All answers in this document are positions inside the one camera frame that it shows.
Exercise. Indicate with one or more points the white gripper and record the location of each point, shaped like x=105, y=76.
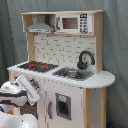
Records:
x=23, y=83

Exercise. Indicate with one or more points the white microwave door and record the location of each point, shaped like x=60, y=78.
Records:
x=74, y=23

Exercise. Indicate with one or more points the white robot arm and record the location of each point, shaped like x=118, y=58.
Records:
x=17, y=94

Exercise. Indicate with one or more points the wooden toy kitchen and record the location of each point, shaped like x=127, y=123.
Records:
x=64, y=66

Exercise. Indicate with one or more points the right red stove knob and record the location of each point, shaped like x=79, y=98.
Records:
x=35, y=85

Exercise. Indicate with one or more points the black stovetop red burners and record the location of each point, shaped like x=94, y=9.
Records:
x=38, y=66

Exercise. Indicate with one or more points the white fridge door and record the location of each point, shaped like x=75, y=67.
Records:
x=64, y=106

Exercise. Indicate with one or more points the grey toy sink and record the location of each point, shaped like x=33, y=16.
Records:
x=73, y=74

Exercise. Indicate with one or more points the black toy faucet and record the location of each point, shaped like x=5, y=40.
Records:
x=83, y=63

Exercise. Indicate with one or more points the grey range hood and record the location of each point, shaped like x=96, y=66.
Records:
x=40, y=25

